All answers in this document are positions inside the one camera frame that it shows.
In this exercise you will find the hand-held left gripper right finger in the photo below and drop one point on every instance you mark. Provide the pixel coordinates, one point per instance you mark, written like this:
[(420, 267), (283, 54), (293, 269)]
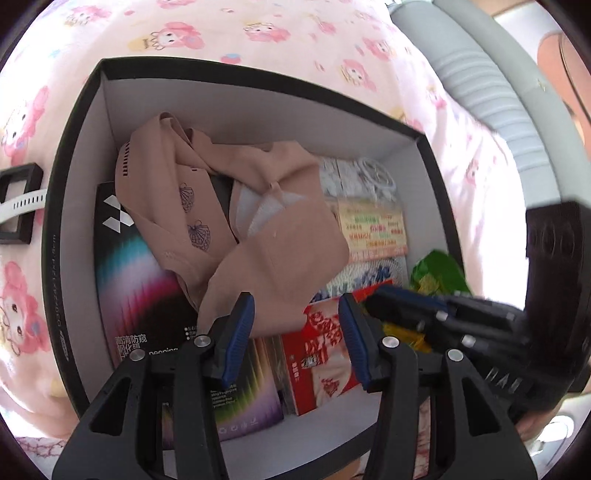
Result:
[(353, 346)]

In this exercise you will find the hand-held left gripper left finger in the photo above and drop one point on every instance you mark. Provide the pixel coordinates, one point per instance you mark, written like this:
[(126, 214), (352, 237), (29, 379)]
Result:
[(240, 344)]

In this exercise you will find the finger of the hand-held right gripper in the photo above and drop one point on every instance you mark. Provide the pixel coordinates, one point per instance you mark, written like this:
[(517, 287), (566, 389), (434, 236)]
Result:
[(475, 344), (415, 302)]

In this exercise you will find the yellow snack packet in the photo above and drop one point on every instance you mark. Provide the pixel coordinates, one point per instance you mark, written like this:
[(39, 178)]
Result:
[(399, 333)]

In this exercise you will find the red snack packet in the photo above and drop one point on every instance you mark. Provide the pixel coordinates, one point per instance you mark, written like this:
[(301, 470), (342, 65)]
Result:
[(314, 360)]

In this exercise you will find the beige pink garment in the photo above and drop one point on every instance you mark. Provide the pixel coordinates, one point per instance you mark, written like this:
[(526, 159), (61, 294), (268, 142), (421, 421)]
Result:
[(277, 249)]

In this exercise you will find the black screen protector box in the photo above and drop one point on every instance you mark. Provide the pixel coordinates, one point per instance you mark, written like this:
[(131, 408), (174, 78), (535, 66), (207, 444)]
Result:
[(134, 286)]

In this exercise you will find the black cardboard box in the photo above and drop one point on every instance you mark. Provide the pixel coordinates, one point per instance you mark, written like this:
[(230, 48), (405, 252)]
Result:
[(231, 97)]

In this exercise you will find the white cartoon craft packet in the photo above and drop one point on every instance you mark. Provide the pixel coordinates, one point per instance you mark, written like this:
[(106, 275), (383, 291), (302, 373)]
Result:
[(364, 277)]

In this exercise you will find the orange printed card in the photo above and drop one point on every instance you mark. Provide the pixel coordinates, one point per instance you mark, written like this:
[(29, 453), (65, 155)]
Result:
[(374, 230)]

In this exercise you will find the grey padded headboard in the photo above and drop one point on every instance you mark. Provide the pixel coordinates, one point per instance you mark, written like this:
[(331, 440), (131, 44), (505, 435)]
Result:
[(480, 83)]

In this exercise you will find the white plush patterned blanket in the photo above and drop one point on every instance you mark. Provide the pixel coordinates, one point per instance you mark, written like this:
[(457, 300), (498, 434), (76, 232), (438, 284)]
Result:
[(41, 447)]

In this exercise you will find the pink cartoon printed blanket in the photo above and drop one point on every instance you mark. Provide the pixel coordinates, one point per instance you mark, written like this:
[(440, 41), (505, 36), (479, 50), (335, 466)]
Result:
[(277, 27)]

